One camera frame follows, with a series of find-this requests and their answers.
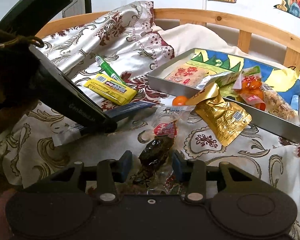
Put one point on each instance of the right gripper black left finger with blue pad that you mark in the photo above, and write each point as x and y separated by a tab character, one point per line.
112	171

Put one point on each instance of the dark blue snack packet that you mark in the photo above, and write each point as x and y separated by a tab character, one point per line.
130	108

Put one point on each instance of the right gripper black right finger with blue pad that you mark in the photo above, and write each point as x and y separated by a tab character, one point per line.
192	174

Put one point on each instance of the yellow snack bar packet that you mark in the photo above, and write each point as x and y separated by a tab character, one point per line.
111	89

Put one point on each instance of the grey door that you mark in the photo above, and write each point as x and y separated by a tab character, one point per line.
77	7

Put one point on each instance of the cream white blanket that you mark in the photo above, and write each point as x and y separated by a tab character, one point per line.
188	36

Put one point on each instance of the wooden bed frame rail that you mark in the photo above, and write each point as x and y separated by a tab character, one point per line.
246	26

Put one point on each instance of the left hand dark glove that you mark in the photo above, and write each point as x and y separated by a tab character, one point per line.
18	69

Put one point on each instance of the beige shredded snack packet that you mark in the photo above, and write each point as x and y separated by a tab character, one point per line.
276	105

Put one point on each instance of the small orange tangerine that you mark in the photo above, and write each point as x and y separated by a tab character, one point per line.
179	101

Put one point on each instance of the gold foil snack pouch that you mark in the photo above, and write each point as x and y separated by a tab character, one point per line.
226	119

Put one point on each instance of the pink red-lettered snack packet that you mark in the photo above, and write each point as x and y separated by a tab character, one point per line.
189	74

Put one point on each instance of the grey metal tray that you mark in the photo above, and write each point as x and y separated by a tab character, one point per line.
262	119

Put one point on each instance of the dark date snack clear packet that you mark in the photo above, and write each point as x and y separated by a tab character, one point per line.
158	151

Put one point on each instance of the floral satin bedspread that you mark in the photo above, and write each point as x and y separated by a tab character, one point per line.
110	58

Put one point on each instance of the orange snack clear packet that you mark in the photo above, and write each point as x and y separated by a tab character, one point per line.
249	87

